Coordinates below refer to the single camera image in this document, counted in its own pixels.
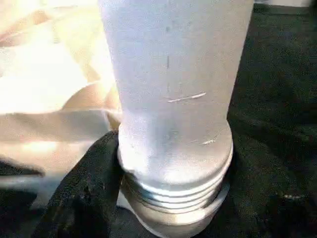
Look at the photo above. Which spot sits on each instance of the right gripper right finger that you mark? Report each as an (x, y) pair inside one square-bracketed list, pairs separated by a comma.
[(267, 213)]

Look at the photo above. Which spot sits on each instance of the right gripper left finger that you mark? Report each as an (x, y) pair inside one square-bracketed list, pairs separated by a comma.
[(86, 193)]

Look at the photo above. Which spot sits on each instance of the white plastic table top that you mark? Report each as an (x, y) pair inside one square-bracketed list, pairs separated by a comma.
[(37, 74)]

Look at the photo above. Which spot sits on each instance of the white plastic table leg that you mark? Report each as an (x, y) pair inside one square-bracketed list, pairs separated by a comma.
[(173, 62)]

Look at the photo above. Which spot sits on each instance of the black work mat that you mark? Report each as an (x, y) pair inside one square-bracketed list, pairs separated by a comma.
[(277, 74)]

